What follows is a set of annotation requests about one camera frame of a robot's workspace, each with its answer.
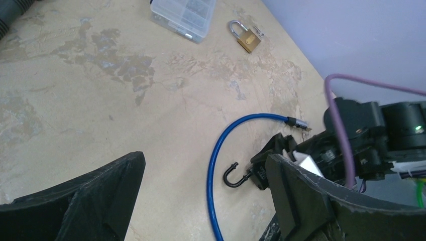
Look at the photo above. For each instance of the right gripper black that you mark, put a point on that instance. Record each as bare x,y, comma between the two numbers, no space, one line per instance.
278,144

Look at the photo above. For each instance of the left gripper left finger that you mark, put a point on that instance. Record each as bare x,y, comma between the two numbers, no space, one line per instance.
97,205

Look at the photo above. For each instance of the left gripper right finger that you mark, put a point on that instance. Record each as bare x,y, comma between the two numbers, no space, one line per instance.
308,205

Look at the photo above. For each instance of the brass padlock silver shackle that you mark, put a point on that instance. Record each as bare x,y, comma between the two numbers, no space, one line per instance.
247,39

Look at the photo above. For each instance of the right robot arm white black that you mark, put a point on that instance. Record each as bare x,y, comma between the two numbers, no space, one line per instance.
384,139

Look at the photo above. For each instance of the black padlock with key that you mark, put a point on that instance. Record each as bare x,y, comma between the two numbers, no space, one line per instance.
248,174

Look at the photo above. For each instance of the clear plastic organizer box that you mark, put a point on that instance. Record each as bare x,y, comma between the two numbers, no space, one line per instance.
188,18

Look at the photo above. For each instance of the blue cable lock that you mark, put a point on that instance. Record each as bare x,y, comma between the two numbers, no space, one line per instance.
243,213

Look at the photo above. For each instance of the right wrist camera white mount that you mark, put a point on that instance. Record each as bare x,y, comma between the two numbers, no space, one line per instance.
304,161

